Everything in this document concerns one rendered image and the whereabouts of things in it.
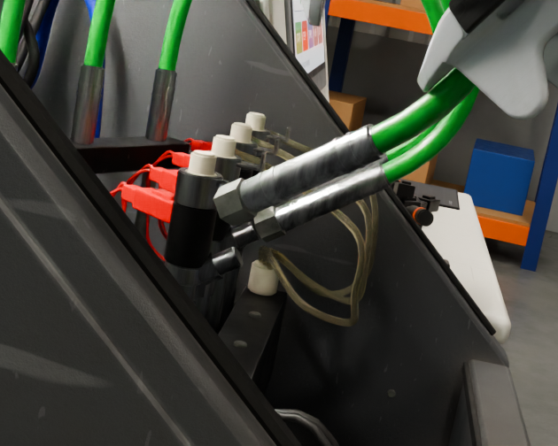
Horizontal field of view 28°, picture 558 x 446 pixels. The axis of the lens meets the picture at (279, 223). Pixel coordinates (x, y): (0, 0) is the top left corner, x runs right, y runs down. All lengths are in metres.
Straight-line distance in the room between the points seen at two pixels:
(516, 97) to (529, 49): 0.02
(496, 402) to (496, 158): 5.21
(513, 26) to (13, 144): 0.23
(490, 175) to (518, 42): 5.64
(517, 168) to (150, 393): 5.80
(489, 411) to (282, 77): 0.34
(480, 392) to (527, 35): 0.51
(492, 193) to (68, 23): 5.21
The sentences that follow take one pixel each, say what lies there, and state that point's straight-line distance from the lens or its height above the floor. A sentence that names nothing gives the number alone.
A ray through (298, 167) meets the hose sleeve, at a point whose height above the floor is 1.16.
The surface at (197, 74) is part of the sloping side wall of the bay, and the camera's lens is 1.00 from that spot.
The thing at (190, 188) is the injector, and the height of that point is 1.12.
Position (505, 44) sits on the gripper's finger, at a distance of 0.49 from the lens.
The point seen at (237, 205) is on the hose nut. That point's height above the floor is 1.13.
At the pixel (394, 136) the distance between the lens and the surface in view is 0.53.
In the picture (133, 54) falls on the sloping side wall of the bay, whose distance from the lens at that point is 1.01.
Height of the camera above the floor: 1.25
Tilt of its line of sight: 12 degrees down
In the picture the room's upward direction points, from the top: 11 degrees clockwise
